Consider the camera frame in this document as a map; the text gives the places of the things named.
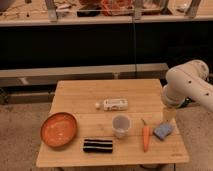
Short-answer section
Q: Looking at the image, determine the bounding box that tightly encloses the orange ceramic bowl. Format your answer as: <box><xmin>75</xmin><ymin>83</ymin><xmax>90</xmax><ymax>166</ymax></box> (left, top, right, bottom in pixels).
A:
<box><xmin>40</xmin><ymin>112</ymin><xmax>77</xmax><ymax>148</ymax></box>

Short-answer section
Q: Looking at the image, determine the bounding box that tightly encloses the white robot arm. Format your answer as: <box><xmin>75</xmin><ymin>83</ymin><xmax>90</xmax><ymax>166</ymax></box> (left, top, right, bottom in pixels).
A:
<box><xmin>161</xmin><ymin>60</ymin><xmax>213</xmax><ymax>123</ymax></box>

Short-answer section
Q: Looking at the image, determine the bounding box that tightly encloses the blue sponge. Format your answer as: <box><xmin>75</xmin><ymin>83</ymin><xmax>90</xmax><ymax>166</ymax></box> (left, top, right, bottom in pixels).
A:
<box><xmin>153</xmin><ymin>123</ymin><xmax>174</xmax><ymax>140</ymax></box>

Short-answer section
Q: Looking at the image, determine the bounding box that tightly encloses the orange carrot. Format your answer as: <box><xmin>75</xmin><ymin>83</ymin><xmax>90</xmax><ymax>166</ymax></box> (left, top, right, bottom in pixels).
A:
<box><xmin>142</xmin><ymin>119</ymin><xmax>150</xmax><ymax>152</ymax></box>

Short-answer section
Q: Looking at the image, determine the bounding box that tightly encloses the clear plastic cup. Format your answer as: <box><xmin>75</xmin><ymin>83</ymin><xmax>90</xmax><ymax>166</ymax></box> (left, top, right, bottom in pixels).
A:
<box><xmin>112</xmin><ymin>115</ymin><xmax>131</xmax><ymax>138</ymax></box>

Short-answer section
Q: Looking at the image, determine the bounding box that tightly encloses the black white striped cloth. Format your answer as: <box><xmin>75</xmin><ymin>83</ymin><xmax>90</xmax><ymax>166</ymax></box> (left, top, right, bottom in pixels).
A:
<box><xmin>83</xmin><ymin>139</ymin><xmax>113</xmax><ymax>153</ymax></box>

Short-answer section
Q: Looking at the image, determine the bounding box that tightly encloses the wooden workbench shelf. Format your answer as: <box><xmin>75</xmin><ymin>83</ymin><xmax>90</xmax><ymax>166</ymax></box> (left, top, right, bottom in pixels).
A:
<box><xmin>0</xmin><ymin>0</ymin><xmax>213</xmax><ymax>27</ymax></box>

